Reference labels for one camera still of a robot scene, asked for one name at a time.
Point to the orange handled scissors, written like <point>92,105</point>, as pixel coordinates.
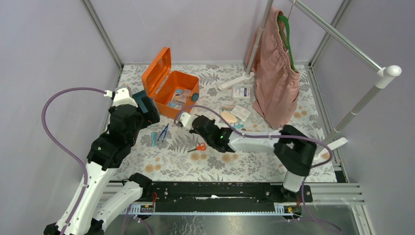
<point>199,147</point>

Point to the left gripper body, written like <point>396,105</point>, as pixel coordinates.
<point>149,110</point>

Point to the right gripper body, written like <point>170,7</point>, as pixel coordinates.
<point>210,141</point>

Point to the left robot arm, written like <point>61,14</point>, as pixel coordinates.
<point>85,216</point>

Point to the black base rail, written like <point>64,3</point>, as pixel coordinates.
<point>220,197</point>

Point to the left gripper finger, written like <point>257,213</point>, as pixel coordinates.
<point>142,103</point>
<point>152,116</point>

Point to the teal small tube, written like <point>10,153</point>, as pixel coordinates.
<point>154,138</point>

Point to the alcohol wipe packets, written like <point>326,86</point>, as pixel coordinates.
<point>183,96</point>

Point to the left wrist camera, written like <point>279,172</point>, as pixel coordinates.
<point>123,96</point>

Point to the white printed gauze box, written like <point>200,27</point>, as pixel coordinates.
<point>241,92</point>

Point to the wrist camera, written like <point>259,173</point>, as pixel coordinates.
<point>123,96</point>
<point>186,120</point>

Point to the white gauze packet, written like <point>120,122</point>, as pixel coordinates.
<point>240,112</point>

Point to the orange medicine box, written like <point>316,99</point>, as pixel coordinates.
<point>160,82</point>

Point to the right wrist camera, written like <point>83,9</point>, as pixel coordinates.
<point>186,120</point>

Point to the teal small packet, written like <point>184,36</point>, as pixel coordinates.
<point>239,126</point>

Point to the white clothes rack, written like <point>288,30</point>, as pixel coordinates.
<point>380,137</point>

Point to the teal tray insert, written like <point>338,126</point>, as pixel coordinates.
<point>142,94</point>

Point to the green clothes hanger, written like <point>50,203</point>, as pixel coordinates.
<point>284,31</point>

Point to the pink hanging garment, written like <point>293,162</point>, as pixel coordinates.
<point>277,86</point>

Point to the blue plastic tweezers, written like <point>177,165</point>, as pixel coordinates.
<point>163,134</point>

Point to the blue bandage package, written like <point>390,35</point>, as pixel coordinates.
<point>173,103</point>

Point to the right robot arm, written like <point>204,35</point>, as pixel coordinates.
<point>294,150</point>

